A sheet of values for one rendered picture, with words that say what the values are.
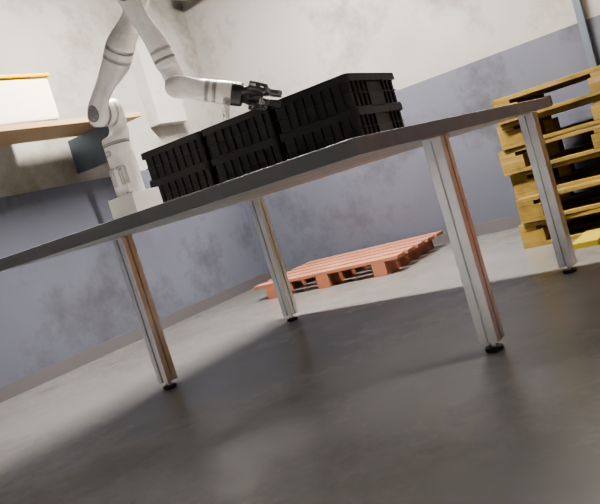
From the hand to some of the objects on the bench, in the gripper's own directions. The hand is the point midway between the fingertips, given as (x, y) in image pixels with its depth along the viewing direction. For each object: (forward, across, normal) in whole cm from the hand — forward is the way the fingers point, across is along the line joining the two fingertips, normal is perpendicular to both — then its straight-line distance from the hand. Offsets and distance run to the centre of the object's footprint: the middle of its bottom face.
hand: (276, 98), depth 224 cm
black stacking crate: (+27, +23, +4) cm, 36 cm away
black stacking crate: (-19, +60, +10) cm, 64 cm away
